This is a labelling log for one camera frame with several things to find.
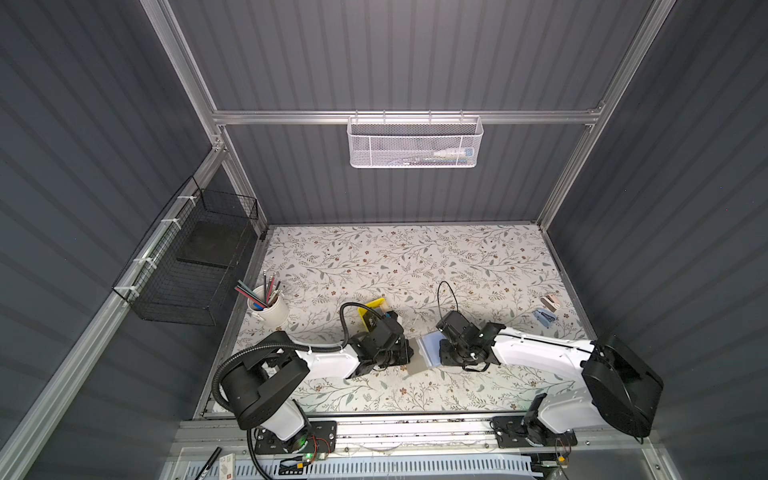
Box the pink white small clip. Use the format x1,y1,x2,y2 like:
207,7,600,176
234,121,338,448
540,295,561,312

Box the white slotted cable duct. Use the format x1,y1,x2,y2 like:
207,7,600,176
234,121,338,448
182,454,535,480

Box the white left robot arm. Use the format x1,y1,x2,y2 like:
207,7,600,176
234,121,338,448
211,313,414,452

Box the black right camera cable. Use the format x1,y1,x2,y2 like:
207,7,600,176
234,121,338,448
436,280,460,322

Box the white tube in basket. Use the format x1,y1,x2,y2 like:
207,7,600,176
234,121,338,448
431,147,475,162

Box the aluminium frame post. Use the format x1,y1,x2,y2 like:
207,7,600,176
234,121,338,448
140,1,257,199

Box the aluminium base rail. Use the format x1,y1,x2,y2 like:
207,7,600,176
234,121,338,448
168,412,652,460

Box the white pen cup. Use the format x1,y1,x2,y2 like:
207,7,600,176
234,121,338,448
246,289,290,329

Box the black corrugated left cable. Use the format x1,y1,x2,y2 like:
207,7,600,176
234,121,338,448
211,301,373,415

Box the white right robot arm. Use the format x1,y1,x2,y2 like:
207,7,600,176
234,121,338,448
422,310,664,446

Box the blue small clip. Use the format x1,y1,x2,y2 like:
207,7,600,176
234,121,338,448
532,308,558,328

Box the black wire basket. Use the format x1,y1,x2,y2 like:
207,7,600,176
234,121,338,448
113,182,259,327

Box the yellow plastic tray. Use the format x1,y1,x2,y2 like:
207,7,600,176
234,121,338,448
358,297,388,331

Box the white wire mesh basket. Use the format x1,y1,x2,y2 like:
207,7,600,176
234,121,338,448
346,115,484,169

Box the coloured pens in cup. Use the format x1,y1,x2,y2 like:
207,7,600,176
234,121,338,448
235,273,282,312

